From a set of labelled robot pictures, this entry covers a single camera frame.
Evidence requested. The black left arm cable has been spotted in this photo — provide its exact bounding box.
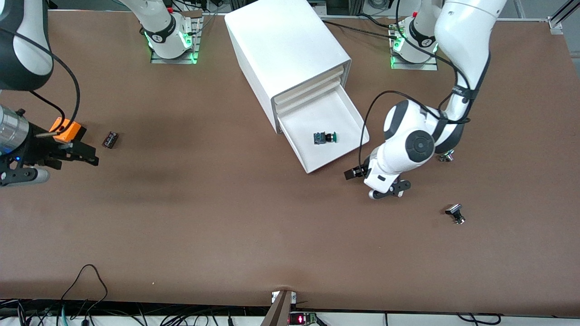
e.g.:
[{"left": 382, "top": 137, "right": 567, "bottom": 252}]
[{"left": 359, "top": 0, "right": 493, "bottom": 169}]

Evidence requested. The white drawer cabinet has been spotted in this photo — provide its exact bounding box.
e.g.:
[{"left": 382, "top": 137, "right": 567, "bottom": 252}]
[{"left": 224, "top": 0, "right": 352, "bottom": 134}]

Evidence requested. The green push button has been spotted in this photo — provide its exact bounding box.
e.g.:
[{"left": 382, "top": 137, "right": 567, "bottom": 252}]
[{"left": 313, "top": 130, "right": 339, "bottom": 146}]

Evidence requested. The black knob with metal stem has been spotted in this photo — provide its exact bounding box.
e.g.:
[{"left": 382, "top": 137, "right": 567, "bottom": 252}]
[{"left": 445, "top": 203, "right": 466, "bottom": 225}]

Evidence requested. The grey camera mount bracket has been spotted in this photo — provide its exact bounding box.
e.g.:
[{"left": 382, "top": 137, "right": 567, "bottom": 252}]
[{"left": 260, "top": 290, "right": 296, "bottom": 326}]

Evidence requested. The black device with red display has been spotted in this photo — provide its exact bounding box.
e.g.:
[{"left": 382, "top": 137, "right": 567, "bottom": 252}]
[{"left": 289, "top": 312, "right": 319, "bottom": 326}]

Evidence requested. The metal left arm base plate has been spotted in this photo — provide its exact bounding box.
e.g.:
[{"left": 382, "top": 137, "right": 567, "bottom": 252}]
[{"left": 390, "top": 22, "right": 439, "bottom": 71}]

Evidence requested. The black power cable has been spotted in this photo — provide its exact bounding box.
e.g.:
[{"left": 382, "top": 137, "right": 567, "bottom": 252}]
[{"left": 323, "top": 20, "right": 398, "bottom": 39}]

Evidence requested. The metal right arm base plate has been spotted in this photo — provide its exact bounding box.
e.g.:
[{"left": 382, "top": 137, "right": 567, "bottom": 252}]
[{"left": 150, "top": 17, "right": 203, "bottom": 65}]

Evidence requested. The thin black looped cable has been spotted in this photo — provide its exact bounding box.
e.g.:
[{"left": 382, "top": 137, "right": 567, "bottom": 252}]
[{"left": 60, "top": 264, "right": 109, "bottom": 320}]

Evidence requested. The orange box with black base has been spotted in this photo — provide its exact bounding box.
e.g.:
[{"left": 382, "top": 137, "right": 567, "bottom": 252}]
[{"left": 48, "top": 117, "right": 87, "bottom": 144}]

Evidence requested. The aluminium frame profile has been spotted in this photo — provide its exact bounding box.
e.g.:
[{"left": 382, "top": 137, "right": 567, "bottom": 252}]
[{"left": 547, "top": 0, "right": 580, "bottom": 36}]

